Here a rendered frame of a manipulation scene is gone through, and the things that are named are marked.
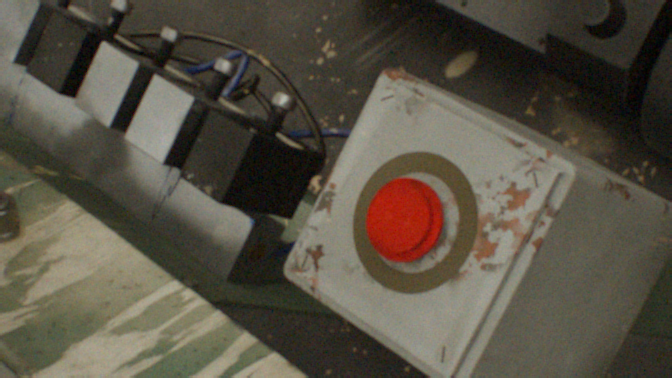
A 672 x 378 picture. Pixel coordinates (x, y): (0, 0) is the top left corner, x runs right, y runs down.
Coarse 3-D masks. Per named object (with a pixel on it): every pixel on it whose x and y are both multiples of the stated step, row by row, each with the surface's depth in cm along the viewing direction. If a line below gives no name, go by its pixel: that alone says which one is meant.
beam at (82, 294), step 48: (48, 192) 91; (48, 240) 87; (96, 240) 87; (0, 288) 83; (48, 288) 83; (96, 288) 83; (144, 288) 83; (0, 336) 80; (48, 336) 80; (96, 336) 80; (144, 336) 80; (192, 336) 80; (240, 336) 80
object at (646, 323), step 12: (660, 276) 82; (660, 288) 83; (648, 300) 83; (660, 300) 84; (648, 312) 84; (660, 312) 85; (636, 324) 83; (648, 324) 85; (660, 324) 86; (660, 336) 88
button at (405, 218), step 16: (384, 192) 62; (400, 192) 62; (416, 192) 61; (432, 192) 61; (384, 208) 62; (400, 208) 61; (416, 208) 61; (432, 208) 61; (368, 224) 63; (384, 224) 62; (400, 224) 61; (416, 224) 61; (432, 224) 61; (384, 240) 62; (400, 240) 61; (416, 240) 61; (432, 240) 61; (384, 256) 62; (400, 256) 61; (416, 256) 61
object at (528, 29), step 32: (416, 0) 154; (448, 0) 150; (480, 0) 148; (512, 0) 146; (544, 0) 143; (576, 0) 139; (608, 0) 133; (640, 0) 135; (480, 32) 148; (512, 32) 145; (544, 32) 143; (576, 32) 138; (608, 32) 135; (640, 32) 135; (544, 64) 143; (576, 64) 140; (608, 64) 136; (640, 64) 136; (608, 96) 139; (640, 96) 140
